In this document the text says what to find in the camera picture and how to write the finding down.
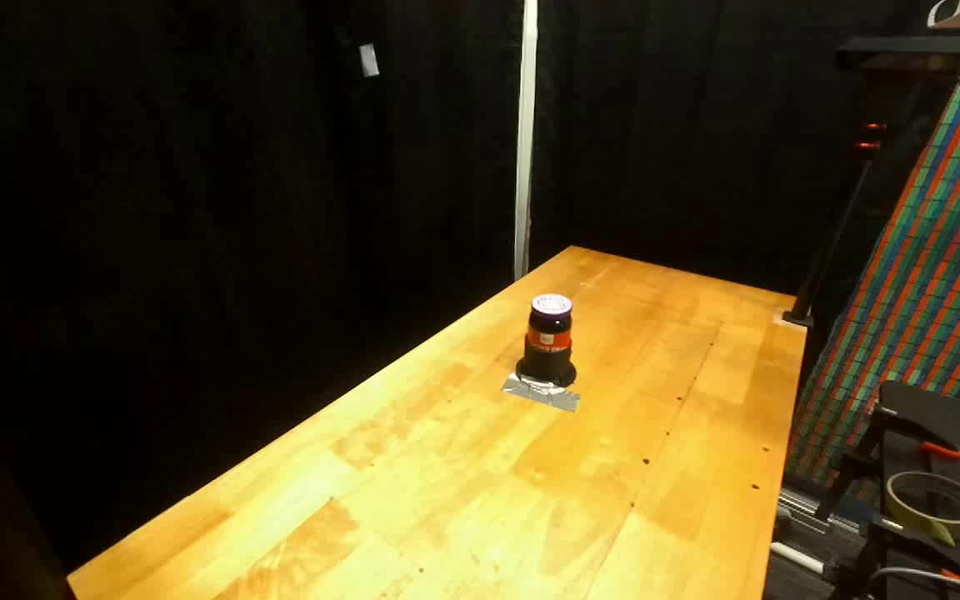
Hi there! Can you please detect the black slanted stand pole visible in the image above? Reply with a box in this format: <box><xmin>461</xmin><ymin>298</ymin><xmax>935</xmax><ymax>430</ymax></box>
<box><xmin>783</xmin><ymin>112</ymin><xmax>906</xmax><ymax>328</ymax></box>

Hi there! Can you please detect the roll of tape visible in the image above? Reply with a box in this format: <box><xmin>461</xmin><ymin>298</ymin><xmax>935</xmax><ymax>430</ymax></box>
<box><xmin>879</xmin><ymin>468</ymin><xmax>960</xmax><ymax>548</ymax></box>

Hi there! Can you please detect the colourful patterned board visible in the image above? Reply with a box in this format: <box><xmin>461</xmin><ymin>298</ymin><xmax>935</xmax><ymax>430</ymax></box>
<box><xmin>787</xmin><ymin>65</ymin><xmax>960</xmax><ymax>494</ymax></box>

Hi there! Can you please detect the black shelf plate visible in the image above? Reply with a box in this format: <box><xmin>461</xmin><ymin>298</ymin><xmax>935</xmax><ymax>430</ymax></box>
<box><xmin>833</xmin><ymin>32</ymin><xmax>960</xmax><ymax>68</ymax></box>

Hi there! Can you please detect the black metal clamp frame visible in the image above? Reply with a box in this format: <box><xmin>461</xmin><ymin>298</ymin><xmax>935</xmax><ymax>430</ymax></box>
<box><xmin>825</xmin><ymin>379</ymin><xmax>960</xmax><ymax>600</ymax></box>

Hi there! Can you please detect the aluminium rail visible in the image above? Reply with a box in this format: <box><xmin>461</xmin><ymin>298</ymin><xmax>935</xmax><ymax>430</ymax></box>
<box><xmin>775</xmin><ymin>487</ymin><xmax>875</xmax><ymax>576</ymax></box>

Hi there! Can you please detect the white vertical pole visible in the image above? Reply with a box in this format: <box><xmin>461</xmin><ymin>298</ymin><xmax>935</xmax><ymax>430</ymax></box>
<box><xmin>509</xmin><ymin>0</ymin><xmax>543</xmax><ymax>279</ymax></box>

